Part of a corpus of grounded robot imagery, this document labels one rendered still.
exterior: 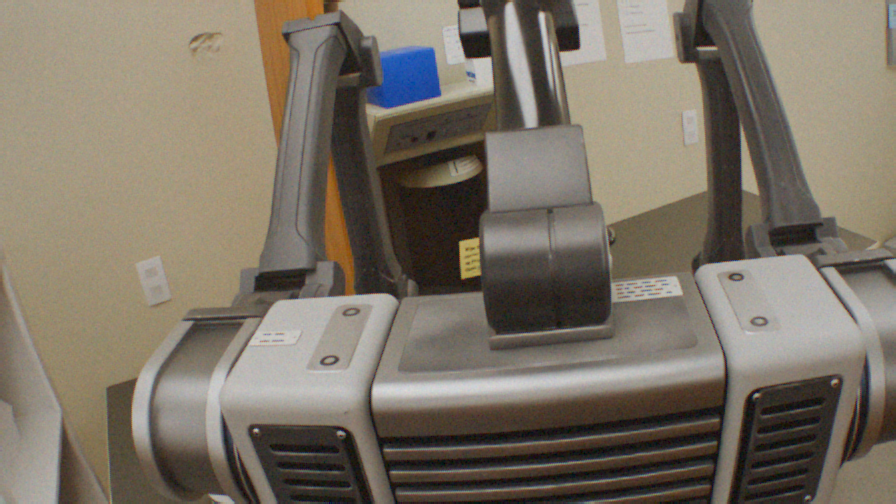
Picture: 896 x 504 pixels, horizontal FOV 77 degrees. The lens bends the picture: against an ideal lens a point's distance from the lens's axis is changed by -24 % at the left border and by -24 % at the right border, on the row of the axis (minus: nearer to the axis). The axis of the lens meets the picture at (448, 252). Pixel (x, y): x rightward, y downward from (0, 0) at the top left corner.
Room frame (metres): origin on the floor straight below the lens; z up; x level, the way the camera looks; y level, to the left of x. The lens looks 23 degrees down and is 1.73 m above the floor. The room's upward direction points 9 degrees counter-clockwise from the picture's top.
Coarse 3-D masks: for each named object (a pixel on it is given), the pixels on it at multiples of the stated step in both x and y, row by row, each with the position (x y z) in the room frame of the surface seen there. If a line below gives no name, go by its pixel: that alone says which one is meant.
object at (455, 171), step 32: (416, 160) 1.28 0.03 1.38; (448, 160) 1.30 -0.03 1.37; (480, 160) 1.33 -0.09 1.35; (384, 192) 1.26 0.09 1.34; (416, 192) 1.28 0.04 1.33; (448, 192) 1.30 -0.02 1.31; (480, 192) 1.33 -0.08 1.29; (416, 224) 1.27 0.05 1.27; (448, 224) 1.30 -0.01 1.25; (416, 256) 1.27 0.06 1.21; (448, 256) 1.29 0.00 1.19; (448, 288) 1.29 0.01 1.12; (480, 288) 1.31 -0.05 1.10
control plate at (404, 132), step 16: (448, 112) 1.22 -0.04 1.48; (464, 112) 1.24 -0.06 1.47; (480, 112) 1.26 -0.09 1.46; (400, 128) 1.20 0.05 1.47; (416, 128) 1.22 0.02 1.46; (432, 128) 1.24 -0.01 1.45; (448, 128) 1.26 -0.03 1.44; (464, 128) 1.28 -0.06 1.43; (480, 128) 1.30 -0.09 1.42; (400, 144) 1.24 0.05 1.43; (416, 144) 1.26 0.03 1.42
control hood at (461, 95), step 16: (448, 96) 1.20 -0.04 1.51; (464, 96) 1.21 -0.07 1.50; (480, 96) 1.22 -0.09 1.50; (368, 112) 1.19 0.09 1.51; (384, 112) 1.16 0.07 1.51; (400, 112) 1.17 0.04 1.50; (416, 112) 1.18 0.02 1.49; (432, 112) 1.20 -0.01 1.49; (384, 128) 1.18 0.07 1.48; (384, 144) 1.22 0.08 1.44
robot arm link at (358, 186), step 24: (360, 48) 0.90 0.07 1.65; (336, 96) 0.90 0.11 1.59; (360, 96) 0.91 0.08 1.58; (336, 120) 0.90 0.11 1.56; (360, 120) 0.91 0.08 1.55; (336, 144) 0.91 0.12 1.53; (360, 144) 0.91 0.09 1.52; (336, 168) 0.91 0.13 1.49; (360, 168) 0.91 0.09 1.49; (360, 192) 0.91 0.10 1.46; (360, 216) 0.91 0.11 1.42; (384, 216) 0.95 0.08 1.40; (360, 240) 0.91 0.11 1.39; (384, 240) 0.93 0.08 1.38; (360, 264) 0.92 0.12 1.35; (384, 264) 0.91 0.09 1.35; (360, 288) 0.92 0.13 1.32; (384, 288) 0.91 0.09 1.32
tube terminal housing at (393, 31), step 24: (360, 0) 1.27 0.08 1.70; (384, 0) 1.29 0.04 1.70; (408, 0) 1.31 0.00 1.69; (432, 0) 1.32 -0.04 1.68; (456, 0) 1.34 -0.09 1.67; (360, 24) 1.27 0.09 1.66; (384, 24) 1.29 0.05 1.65; (408, 24) 1.30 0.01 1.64; (432, 24) 1.32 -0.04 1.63; (384, 48) 1.28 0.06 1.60; (456, 72) 1.33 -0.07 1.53; (432, 144) 1.31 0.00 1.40; (456, 144) 1.33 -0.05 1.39
